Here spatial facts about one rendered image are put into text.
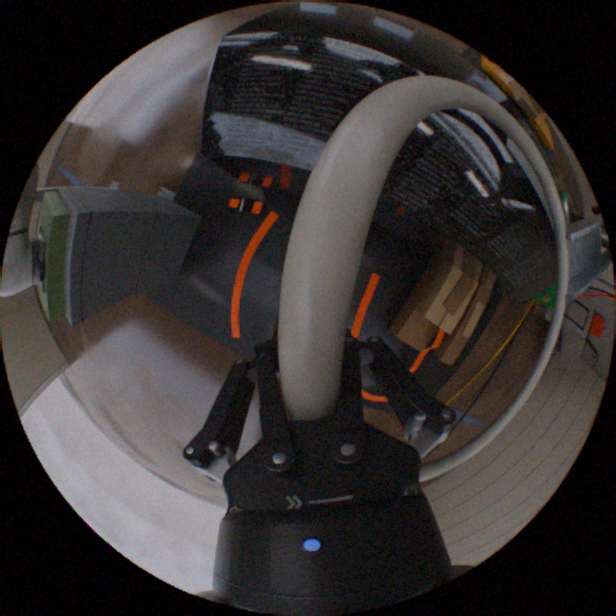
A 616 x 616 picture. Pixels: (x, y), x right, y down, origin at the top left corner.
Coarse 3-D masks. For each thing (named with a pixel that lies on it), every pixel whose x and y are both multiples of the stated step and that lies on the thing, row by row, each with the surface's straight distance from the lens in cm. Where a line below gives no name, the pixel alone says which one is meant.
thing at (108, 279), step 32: (64, 192) 95; (96, 192) 100; (128, 192) 118; (160, 192) 146; (96, 224) 72; (128, 224) 80; (160, 224) 94; (192, 224) 115; (64, 256) 78; (96, 256) 77; (128, 256) 88; (160, 256) 106; (64, 288) 83; (96, 288) 84; (128, 288) 98
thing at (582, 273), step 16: (576, 224) 52; (592, 224) 56; (576, 240) 54; (592, 240) 67; (576, 256) 55; (592, 256) 67; (608, 256) 80; (576, 272) 56; (592, 272) 61; (576, 288) 50
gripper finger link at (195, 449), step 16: (240, 368) 15; (224, 384) 14; (240, 384) 14; (224, 400) 13; (240, 400) 14; (208, 416) 12; (224, 416) 12; (240, 416) 14; (208, 432) 11; (224, 432) 12; (240, 432) 13; (192, 448) 11; (208, 448) 11; (192, 464) 11
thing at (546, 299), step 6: (552, 288) 187; (540, 294) 196; (546, 294) 190; (552, 294) 188; (540, 300) 201; (546, 300) 190; (552, 300) 191; (576, 300) 210; (552, 306) 196; (582, 306) 210; (588, 312) 208; (570, 318) 197; (576, 324) 197; (582, 330) 197
